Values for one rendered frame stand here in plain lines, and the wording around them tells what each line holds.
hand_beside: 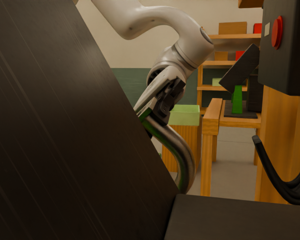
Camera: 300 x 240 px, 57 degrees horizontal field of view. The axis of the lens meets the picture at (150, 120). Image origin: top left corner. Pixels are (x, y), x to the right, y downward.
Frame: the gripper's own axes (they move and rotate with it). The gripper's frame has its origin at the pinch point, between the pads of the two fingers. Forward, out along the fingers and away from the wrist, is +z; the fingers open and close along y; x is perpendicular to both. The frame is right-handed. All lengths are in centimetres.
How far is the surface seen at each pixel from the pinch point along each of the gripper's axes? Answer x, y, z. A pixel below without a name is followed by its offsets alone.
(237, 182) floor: 179, -114, -225
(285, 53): 1.4, 20.5, 10.9
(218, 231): 5.6, 7.8, 21.7
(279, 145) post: 43, 1, -39
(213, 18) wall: 84, -52, -692
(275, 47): 1.8, 20.1, 6.8
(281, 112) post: 36, 8, -42
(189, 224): 4.0, 6.0, 21.1
